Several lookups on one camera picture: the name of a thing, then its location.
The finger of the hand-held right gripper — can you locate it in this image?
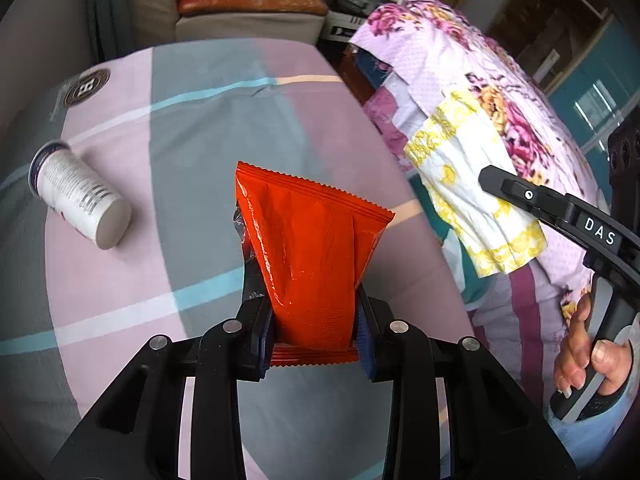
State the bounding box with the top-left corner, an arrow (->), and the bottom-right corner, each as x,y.
478,165 -> 581,233

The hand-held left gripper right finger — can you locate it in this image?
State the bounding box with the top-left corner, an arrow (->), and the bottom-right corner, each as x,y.
354,292 -> 581,480

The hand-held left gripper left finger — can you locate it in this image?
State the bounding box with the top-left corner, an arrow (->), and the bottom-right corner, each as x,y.
47,295 -> 276,480

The white yellow printed napkin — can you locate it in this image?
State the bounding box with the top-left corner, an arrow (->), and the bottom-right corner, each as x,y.
404,89 -> 548,278

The red snack wrapper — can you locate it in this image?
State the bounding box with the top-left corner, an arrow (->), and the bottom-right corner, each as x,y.
231,161 -> 395,368

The person's right hand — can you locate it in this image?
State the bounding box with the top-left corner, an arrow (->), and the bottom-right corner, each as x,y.
552,292 -> 633,401

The pink white patterned bedsheet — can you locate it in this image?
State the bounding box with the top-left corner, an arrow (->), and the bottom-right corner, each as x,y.
362,85 -> 583,401

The teal wardrobe door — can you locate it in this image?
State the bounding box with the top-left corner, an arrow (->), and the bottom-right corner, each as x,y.
545,15 -> 640,151

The pink floral blanket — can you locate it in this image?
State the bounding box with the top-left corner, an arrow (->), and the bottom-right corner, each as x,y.
347,0 -> 616,311

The wooden cabinet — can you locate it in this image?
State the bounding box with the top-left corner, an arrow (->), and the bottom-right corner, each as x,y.
487,0 -> 616,91

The plaid pink grey tablecloth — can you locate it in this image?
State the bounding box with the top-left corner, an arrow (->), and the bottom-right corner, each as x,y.
0,35 -> 476,480

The white plastic bottle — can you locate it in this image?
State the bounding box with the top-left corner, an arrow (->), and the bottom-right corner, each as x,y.
29,140 -> 133,251

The black audio device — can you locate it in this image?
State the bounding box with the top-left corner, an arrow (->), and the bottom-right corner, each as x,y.
320,0 -> 401,43

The beige and orange leather sofa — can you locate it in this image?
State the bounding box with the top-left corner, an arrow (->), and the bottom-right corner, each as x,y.
127,0 -> 331,56

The grey-green curtain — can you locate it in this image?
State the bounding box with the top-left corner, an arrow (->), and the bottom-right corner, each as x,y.
82,0 -> 133,61

